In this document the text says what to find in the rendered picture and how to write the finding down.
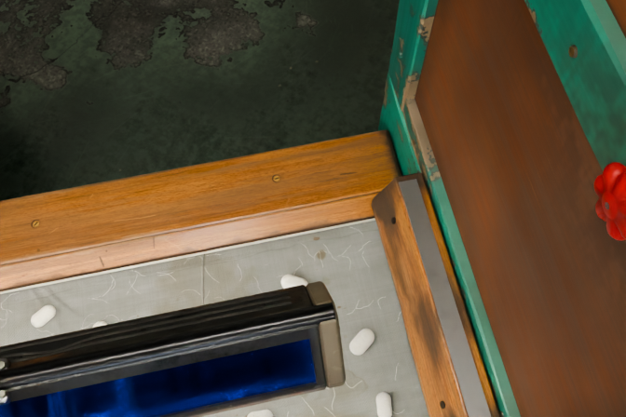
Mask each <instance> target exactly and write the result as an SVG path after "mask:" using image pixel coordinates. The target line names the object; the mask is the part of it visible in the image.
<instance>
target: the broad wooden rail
mask: <svg viewBox="0 0 626 417"><path fill-rule="evenodd" d="M399 176H402V174H401V169H400V166H399V162H398V159H397V156H396V154H395V150H394V147H393V144H392V140H391V138H390V135H389V132H388V131H387V130H379V131H375V132H370V133H364V134H360V135H354V136H349V137H344V138H339V139H334V140H328V141H319V142H314V143H310V144H304V145H299V146H294V147H289V148H284V149H278V150H274V151H268V152H263V153H259V154H253V155H244V156H239V157H234V158H228V159H224V160H218V161H213V162H209V163H203V164H198V165H193V166H188V167H182V168H174V169H168V170H163V171H158V172H153V173H148V174H143V175H138V176H132V177H127V178H123V179H117V180H112V181H108V182H98V183H93V184H88V185H83V186H77V187H73V188H67V189H62V190H58V191H52V192H47V193H42V194H37V195H27V196H23V197H17V198H12V199H8V200H2V201H0V291H5V290H10V289H18V288H23V287H28V286H32V285H37V284H42V283H48V282H52V281H57V280H62V279H66V278H71V277H76V276H84V275H89V274H94V273H99V272H103V271H109V270H114V269H118V268H123V267H128V266H132V265H137V264H142V263H147V262H155V261H160V260H165V259H170V258H175V257H180V256H184V255H189V254H194V253H199V252H203V251H208V250H213V249H221V248H226V247H232V246H236V245H241V244H246V243H251V242H255V241H260V240H265V239H269V238H274V237H279V236H284V235H293V234H298V233H303V232H307V231H312V230H317V229H321V228H326V227H331V226H336V225H340V224H345V223H350V222H359V221H364V220H369V219H373V218H374V213H373V209H372V206H371V204H372V200H373V199H374V197H375V196H376V195H377V194H378V193H380V192H381V191H382V190H383V189H384V188H385V187H386V186H387V185H388V184H389V183H390V182H391V181H393V180H394V179H395V178H396V177H399Z"/></svg>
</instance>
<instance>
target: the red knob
mask: <svg viewBox="0 0 626 417"><path fill-rule="evenodd" d="M593 187H594V191H595V193H596V194H597V195H598V196H599V197H600V198H599V199H598V201H597V203H596V204H595V210H596V213H597V215H598V217H599V218H600V219H602V220H603V221H605V222H606V230H607V232H608V234H609V235H610V236H611V237H612V238H614V239H616V240H620V241H622V240H625V239H626V167H625V166H624V165H622V164H621V163H619V162H612V163H610V164H608V165H606V167H605V169H604V171H603V174H601V175H599V176H597V178H596V179H595V181H594V184H593Z"/></svg>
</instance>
